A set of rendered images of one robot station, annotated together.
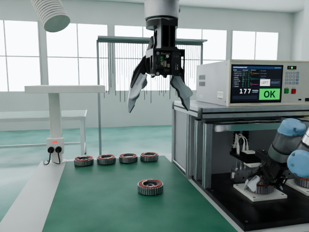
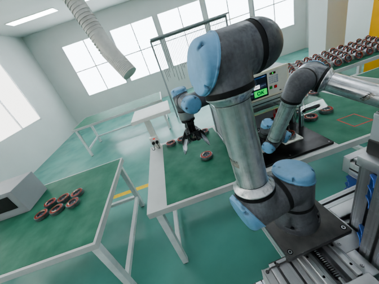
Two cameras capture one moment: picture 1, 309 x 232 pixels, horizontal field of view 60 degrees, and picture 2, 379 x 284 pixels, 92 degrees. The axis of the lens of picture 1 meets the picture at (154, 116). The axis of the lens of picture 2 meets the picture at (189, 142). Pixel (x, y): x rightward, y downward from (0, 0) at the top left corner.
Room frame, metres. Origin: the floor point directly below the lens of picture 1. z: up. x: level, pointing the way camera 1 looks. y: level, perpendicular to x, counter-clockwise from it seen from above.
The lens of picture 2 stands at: (-0.24, -0.17, 1.68)
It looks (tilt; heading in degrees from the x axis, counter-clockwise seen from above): 28 degrees down; 12
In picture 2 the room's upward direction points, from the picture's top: 19 degrees counter-clockwise
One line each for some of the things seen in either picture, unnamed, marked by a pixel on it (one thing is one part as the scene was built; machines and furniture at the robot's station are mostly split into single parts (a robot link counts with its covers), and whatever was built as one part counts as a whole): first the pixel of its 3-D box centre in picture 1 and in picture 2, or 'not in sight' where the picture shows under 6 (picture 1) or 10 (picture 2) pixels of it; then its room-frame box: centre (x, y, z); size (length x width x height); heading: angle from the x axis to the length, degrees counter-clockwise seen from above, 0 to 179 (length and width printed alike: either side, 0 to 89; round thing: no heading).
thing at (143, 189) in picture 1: (150, 186); (206, 155); (1.12, 0.02, 0.77); 0.11 x 0.11 x 0.04
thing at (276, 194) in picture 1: (259, 190); not in sight; (1.06, -0.43, 0.78); 0.15 x 0.15 x 0.01; 13
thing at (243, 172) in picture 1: (240, 174); not in sight; (1.20, -0.40, 0.80); 0.08 x 0.05 x 0.06; 103
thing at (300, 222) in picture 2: not in sight; (294, 207); (0.21, -0.35, 1.09); 0.15 x 0.15 x 0.10
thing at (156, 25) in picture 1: (162, 49); (191, 129); (0.60, -0.02, 1.29); 0.09 x 0.08 x 0.12; 17
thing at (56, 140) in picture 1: (71, 127); (159, 130); (1.45, 0.46, 0.98); 0.37 x 0.35 x 0.46; 103
